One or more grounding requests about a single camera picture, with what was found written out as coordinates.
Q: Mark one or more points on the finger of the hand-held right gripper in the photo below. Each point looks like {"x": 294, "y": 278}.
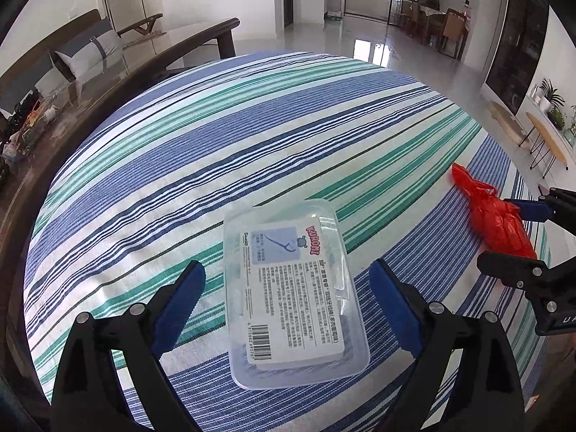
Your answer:
{"x": 526, "y": 209}
{"x": 508, "y": 267}

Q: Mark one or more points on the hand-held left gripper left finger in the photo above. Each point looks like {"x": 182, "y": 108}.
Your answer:
{"x": 180, "y": 306}

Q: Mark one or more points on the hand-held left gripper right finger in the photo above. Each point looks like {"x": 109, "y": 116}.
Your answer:
{"x": 396, "y": 306}

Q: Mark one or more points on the red plastic bag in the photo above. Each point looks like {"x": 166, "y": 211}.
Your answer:
{"x": 495, "y": 225}

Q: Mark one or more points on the wooden side table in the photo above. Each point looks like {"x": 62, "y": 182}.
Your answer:
{"x": 546, "y": 137}

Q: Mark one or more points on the small potted plant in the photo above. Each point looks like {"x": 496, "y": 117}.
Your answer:
{"x": 557, "y": 118}

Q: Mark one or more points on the plant in white pot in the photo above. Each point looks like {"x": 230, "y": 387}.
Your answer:
{"x": 550, "y": 96}

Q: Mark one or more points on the striped round table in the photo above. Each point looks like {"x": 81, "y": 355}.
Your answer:
{"x": 225, "y": 144}

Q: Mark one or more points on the dark glass cabinet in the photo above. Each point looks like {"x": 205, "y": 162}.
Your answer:
{"x": 517, "y": 31}

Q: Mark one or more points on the wooden dining chair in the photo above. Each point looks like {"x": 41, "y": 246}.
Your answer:
{"x": 453, "y": 31}
{"x": 410, "y": 13}

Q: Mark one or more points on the dining table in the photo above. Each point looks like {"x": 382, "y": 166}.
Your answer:
{"x": 429, "y": 13}

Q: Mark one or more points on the clear snack tray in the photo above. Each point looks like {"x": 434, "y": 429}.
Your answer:
{"x": 38, "y": 117}

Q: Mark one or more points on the grey white cushion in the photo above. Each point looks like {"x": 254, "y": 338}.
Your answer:
{"x": 90, "y": 51}

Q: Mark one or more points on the brown sofa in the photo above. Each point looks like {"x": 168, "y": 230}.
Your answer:
{"x": 27, "y": 67}

